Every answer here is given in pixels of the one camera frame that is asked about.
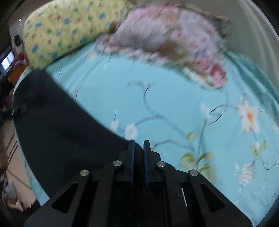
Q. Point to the black pants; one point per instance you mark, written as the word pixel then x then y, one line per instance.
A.
pixel 57 137

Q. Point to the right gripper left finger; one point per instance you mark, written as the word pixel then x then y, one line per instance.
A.
pixel 127 158

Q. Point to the yellow floral pillow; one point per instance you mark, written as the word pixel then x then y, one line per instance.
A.
pixel 59 27

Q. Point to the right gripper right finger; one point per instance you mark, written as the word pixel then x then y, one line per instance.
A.
pixel 150 163

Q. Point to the teal floral bed sheet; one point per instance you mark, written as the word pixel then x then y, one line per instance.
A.
pixel 230 134

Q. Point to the pink floral blanket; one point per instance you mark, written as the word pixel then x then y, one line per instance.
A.
pixel 184 37

